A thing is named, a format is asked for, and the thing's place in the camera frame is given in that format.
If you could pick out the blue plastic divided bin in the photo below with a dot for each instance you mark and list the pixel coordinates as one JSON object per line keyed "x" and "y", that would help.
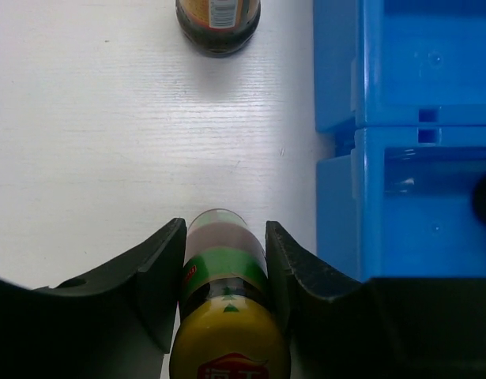
{"x": 400, "y": 86}

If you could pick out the red lid sauce jar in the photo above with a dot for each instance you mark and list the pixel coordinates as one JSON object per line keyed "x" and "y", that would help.
{"x": 218, "y": 27}

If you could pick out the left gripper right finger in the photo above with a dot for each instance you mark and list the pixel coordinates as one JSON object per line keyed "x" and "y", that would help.
{"x": 381, "y": 328}

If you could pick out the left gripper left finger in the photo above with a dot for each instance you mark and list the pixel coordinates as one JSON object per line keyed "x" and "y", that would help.
{"x": 114, "y": 321}

